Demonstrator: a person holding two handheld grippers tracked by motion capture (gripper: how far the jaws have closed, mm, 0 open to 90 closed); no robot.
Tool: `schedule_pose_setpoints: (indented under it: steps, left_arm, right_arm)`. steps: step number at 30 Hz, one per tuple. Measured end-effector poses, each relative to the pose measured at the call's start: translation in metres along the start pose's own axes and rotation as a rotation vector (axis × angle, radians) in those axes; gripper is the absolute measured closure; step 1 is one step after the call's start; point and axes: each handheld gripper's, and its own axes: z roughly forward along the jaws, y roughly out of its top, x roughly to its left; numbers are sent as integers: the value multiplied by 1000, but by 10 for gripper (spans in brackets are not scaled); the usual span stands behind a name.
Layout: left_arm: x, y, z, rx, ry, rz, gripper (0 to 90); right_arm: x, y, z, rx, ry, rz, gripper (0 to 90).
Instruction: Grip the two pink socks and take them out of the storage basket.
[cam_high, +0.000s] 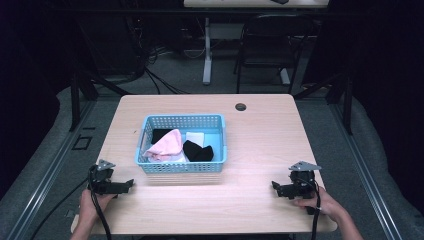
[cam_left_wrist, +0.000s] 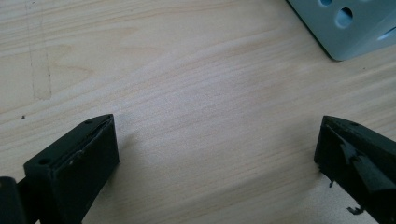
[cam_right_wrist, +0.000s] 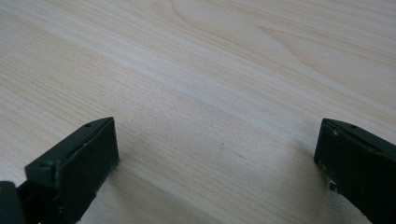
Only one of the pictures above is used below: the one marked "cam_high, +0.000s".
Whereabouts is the white desk leg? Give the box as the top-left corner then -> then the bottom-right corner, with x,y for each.
202,17 -> 214,86

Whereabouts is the black square floor frame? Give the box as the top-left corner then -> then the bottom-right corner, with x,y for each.
71,134 -> 94,151

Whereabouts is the bundle of floor cables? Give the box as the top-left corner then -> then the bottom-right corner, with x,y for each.
143,64 -> 192,96

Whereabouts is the white desk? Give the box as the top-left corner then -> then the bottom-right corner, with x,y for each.
183,0 -> 330,9

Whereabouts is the black cable on floor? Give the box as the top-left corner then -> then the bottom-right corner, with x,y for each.
29,179 -> 90,240

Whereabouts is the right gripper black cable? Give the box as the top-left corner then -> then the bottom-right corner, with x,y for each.
301,177 -> 322,240

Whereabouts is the pink sock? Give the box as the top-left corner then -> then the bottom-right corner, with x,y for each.
142,128 -> 184,160

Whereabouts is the small black sock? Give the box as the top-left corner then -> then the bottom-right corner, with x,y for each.
150,128 -> 173,145

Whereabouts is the white cloth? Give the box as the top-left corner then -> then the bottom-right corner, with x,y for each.
147,151 -> 188,164

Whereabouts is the person's right hand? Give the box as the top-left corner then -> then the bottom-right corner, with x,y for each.
293,186 -> 342,222

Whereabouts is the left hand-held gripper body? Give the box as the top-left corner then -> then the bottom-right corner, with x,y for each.
87,159 -> 117,197

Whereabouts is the black metal chair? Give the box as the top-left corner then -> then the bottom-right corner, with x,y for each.
232,13 -> 316,95

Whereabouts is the person's left hand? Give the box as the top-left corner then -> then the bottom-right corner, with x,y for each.
78,188 -> 116,222

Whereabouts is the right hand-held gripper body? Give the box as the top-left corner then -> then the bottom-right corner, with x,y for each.
287,161 -> 323,202

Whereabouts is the aluminium floor rail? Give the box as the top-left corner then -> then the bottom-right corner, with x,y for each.
5,99 -> 98,240
328,101 -> 405,240

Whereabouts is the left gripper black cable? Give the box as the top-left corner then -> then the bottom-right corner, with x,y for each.
87,165 -> 113,240

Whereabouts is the white desk foot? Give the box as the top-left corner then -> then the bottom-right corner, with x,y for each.
279,67 -> 292,86

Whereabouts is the blue plastic basket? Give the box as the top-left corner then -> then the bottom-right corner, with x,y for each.
134,113 -> 229,174

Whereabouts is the black metal stand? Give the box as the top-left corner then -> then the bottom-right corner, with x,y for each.
293,71 -> 355,136
67,19 -> 132,133

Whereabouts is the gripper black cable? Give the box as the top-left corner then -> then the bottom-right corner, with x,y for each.
87,165 -> 113,240
301,177 -> 322,240

